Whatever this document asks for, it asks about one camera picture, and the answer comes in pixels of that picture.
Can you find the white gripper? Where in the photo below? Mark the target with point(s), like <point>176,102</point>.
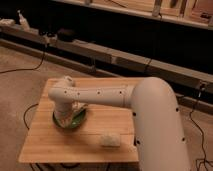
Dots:
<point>65,112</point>

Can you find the green ceramic bowl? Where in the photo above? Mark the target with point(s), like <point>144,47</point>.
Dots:
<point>77,120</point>

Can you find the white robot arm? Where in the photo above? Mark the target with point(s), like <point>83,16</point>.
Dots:
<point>159,134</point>

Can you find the clear plastic cup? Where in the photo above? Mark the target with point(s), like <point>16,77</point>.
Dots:
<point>66,81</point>

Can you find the pale sponge block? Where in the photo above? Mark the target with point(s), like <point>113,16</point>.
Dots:
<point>110,140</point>

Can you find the long wooden shelf ledge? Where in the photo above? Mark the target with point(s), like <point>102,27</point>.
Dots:
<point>170,72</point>

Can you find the black device on ledge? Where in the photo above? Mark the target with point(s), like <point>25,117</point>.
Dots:
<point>66,35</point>

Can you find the white spray bottle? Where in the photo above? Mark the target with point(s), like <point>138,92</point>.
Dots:
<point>23,21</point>

